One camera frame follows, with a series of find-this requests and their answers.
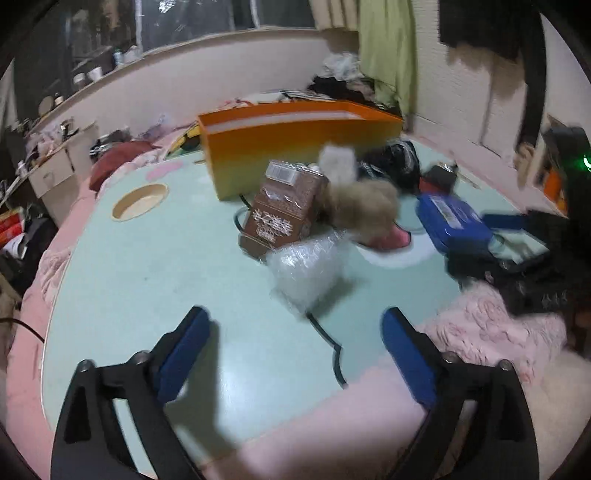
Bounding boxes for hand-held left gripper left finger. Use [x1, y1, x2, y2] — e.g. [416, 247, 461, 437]
[51, 305, 212, 480]

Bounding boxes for white drawer unit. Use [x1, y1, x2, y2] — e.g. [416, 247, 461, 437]
[28, 122, 100, 224]

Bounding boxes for blue rectangular tin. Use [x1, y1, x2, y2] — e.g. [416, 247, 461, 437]
[416, 194, 492, 254]

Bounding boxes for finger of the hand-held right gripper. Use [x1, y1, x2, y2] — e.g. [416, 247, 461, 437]
[445, 251, 550, 283]
[482, 211, 550, 232]

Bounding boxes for small black object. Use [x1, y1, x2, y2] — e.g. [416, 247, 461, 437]
[422, 164, 459, 195]

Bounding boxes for orange bottle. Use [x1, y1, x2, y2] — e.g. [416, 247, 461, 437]
[542, 171, 567, 214]

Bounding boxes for fluffy brown white toy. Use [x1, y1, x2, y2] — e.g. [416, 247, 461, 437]
[318, 143, 402, 241]

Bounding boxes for brown snack packet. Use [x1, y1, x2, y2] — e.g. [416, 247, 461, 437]
[240, 159, 329, 257]

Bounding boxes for black shiny pouch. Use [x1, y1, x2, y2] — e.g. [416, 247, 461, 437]
[358, 140, 422, 192]

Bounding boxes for black clothes pile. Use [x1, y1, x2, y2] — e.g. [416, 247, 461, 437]
[307, 76, 375, 102]

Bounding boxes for green hanging garment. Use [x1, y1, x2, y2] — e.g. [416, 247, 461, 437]
[358, 0, 419, 116]

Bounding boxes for white clothes pile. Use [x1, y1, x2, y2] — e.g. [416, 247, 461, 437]
[323, 52, 363, 79]

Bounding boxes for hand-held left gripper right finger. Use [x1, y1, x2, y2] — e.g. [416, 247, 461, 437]
[381, 307, 540, 480]

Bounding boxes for bubble wrap packet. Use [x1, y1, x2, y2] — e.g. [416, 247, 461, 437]
[268, 231, 354, 319]

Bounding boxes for dark red cushion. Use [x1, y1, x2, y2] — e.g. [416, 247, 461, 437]
[89, 141, 160, 192]

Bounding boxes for orange cardboard box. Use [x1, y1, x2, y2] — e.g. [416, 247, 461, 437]
[198, 100, 404, 201]

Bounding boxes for mint green cartoon desktop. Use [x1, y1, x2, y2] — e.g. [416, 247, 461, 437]
[41, 134, 555, 480]

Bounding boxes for black hanging garment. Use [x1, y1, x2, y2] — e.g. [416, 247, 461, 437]
[438, 0, 548, 148]

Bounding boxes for white louvered closet doors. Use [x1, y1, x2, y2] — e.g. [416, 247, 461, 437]
[413, 0, 555, 167]

